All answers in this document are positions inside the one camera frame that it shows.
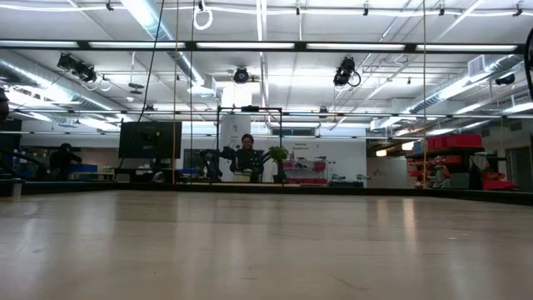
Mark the neighbouring station robot arm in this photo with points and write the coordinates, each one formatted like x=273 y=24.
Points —
x=212 y=162

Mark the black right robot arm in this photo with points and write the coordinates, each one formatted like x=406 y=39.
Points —
x=529 y=58

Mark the tall green potted plant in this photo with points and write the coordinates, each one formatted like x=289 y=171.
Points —
x=280 y=155

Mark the person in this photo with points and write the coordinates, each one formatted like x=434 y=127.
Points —
x=247 y=160
x=62 y=160

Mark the white pillar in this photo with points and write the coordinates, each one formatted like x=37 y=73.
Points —
x=235 y=125

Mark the row of red bins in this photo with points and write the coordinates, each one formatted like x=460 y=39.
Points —
x=306 y=181

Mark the red storage bin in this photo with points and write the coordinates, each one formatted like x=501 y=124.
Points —
x=497 y=185
x=320 y=166

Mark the black rig crossbar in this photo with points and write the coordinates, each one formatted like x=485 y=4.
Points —
x=300 y=46

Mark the black monitor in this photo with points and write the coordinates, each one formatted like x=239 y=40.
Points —
x=150 y=139

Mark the blue storage bin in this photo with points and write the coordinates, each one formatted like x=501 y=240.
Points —
x=417 y=146

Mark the black storage shelf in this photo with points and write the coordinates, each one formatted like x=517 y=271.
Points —
x=441 y=153

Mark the blue crate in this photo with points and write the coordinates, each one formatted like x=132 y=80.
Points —
x=85 y=168

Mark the orange storage bin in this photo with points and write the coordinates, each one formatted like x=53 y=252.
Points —
x=451 y=159

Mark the large red storage bins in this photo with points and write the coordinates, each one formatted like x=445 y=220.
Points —
x=458 y=141

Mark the black box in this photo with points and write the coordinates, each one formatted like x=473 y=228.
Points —
x=10 y=133

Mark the neighbouring station black frame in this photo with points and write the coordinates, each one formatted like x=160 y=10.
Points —
x=250 y=108

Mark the black aluminium table frame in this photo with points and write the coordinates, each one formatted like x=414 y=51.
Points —
x=375 y=191

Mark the silver ventilation duct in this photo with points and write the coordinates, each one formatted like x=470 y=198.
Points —
x=504 y=62
x=143 y=14
x=25 y=75

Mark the small white post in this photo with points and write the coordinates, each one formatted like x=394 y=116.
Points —
x=16 y=188

